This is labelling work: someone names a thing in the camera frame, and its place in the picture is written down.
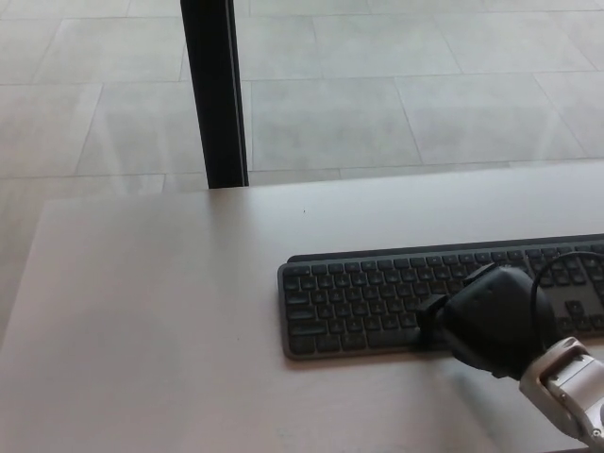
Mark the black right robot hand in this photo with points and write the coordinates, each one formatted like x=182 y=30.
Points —
x=491 y=321

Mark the black computer keyboard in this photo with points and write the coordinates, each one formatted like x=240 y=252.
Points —
x=358 y=302

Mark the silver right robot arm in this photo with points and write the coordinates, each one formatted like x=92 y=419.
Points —
x=568 y=391

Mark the black vertical frame post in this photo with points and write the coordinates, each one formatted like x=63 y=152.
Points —
x=214 y=94

